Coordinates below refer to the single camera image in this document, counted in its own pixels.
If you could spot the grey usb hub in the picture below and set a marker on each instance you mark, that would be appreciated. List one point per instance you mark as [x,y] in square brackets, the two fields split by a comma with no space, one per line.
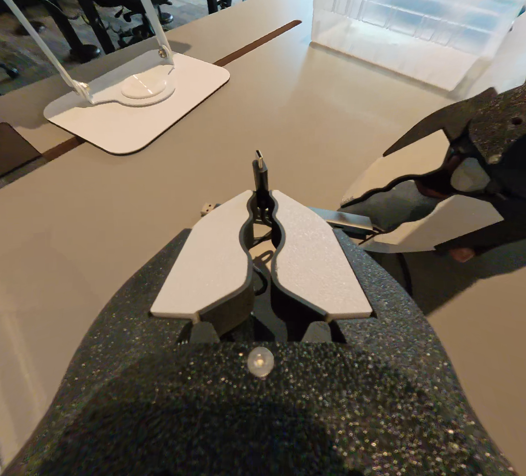
[345,221]

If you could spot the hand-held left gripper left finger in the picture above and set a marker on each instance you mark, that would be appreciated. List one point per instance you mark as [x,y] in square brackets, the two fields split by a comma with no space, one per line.
[205,266]

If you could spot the small white cube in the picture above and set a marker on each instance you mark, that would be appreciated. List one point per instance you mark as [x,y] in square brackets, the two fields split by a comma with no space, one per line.
[207,209]

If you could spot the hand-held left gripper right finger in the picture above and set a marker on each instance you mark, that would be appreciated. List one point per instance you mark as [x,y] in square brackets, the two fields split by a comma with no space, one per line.
[316,266]

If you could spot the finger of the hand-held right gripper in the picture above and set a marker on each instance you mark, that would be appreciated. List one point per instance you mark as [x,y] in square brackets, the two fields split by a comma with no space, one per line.
[444,225]
[403,165]

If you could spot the person's right hand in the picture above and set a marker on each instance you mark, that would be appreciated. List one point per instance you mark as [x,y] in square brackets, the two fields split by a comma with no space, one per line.
[462,255]

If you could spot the clear plastic bin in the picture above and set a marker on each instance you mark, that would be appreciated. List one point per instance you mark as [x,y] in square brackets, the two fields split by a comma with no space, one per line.
[411,15]

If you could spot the white stand with clear arms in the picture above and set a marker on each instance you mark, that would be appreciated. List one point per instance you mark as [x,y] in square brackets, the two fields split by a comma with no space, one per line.
[156,110]

